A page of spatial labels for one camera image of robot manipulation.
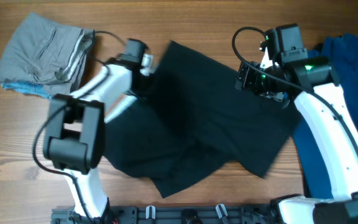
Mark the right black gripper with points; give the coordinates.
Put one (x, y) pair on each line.
(246, 79)

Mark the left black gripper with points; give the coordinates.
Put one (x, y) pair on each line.
(150, 89)

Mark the black shorts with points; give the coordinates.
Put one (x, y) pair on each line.
(192, 121)

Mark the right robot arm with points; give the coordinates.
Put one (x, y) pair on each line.
(287, 72)

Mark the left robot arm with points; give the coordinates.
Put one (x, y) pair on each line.
(75, 130)

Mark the blue t-shirt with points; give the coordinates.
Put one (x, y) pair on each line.
(343, 52)

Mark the folded light blue garment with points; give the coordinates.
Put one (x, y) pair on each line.
(27, 89)

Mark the folded grey shorts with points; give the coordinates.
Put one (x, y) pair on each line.
(47, 53)

